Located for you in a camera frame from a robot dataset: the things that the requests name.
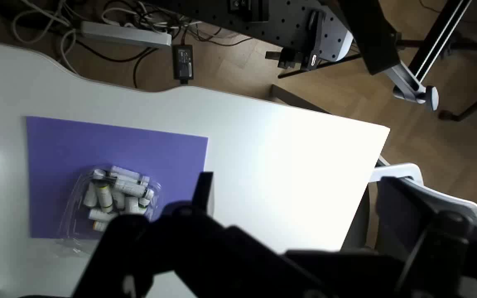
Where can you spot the black clamp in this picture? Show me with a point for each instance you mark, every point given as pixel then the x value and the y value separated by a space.
pixel 304 41

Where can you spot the purple rectangular mat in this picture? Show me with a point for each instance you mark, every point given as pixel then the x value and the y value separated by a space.
pixel 61 159

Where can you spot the aluminium stand profile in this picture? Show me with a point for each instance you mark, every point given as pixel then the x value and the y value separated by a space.
pixel 409 54

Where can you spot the long white floor power strip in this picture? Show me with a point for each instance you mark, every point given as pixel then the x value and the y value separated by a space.
pixel 124 33

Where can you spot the black power adapter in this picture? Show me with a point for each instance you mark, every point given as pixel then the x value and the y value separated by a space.
pixel 183 61

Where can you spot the grey office chair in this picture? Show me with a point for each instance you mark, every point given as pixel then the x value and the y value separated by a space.
pixel 414 192

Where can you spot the white cylindrical capsule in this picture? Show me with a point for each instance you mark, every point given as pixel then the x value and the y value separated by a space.
pixel 104 198
pixel 122 172
pixel 145 197
pixel 97 173
pixel 99 213
pixel 89 195

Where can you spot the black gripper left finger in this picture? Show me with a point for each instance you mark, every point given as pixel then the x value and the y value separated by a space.
pixel 155 253

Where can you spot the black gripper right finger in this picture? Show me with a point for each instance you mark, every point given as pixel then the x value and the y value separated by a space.
pixel 453 258

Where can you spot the clear plastic bowl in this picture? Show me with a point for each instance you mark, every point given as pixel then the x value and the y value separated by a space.
pixel 71 231

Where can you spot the black perforated breadboard plate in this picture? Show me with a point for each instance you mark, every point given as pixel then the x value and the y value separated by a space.
pixel 281 24

